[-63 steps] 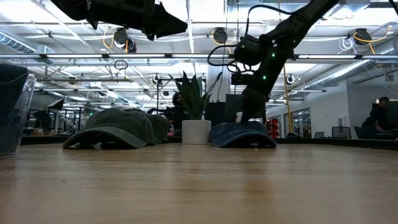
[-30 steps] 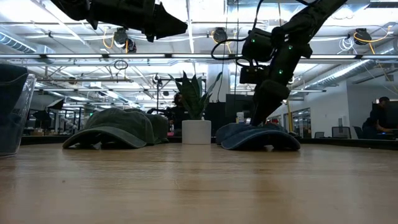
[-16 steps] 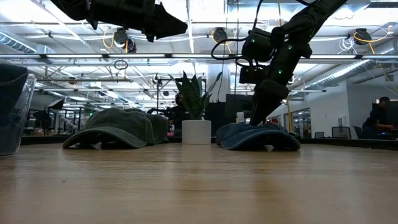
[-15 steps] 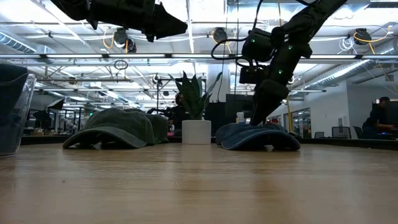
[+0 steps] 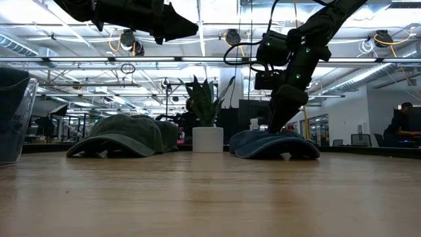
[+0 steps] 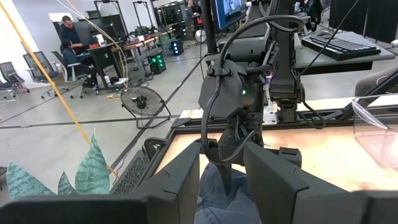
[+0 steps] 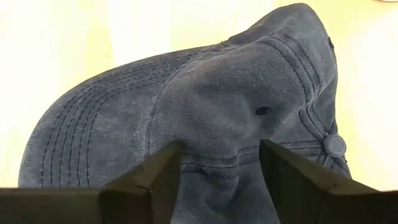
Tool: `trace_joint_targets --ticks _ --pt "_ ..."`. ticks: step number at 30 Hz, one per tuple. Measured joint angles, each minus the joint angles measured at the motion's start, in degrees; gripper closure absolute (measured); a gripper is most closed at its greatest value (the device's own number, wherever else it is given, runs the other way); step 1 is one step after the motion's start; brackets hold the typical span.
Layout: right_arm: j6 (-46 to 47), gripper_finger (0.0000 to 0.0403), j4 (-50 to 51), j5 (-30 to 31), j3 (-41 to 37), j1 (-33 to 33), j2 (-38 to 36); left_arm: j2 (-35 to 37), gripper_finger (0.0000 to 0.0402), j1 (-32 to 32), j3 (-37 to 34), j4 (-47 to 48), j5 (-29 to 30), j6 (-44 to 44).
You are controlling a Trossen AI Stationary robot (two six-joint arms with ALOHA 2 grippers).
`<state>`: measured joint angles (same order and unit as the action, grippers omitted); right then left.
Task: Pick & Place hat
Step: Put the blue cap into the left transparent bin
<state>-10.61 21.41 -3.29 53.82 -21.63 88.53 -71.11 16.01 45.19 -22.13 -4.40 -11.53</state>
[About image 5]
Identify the silver ventilation duct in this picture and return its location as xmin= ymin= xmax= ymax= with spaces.
xmin=324 ymin=62 xmax=394 ymax=96

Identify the green washed cap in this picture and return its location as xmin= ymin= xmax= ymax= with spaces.
xmin=65 ymin=113 xmax=164 ymax=159
xmin=131 ymin=114 xmax=180 ymax=153

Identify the clear plastic bin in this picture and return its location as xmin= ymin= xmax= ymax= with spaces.
xmin=0 ymin=67 xmax=39 ymax=167

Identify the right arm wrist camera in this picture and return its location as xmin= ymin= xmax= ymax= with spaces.
xmin=254 ymin=70 xmax=286 ymax=91

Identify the snake plant in white pot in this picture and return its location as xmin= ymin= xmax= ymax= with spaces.
xmin=178 ymin=74 xmax=236 ymax=153

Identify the black monitor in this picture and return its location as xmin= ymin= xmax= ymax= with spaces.
xmin=238 ymin=99 xmax=274 ymax=145

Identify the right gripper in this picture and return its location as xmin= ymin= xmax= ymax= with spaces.
xmin=255 ymin=29 xmax=319 ymax=134

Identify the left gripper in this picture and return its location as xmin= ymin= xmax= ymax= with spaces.
xmin=91 ymin=0 xmax=200 ymax=45

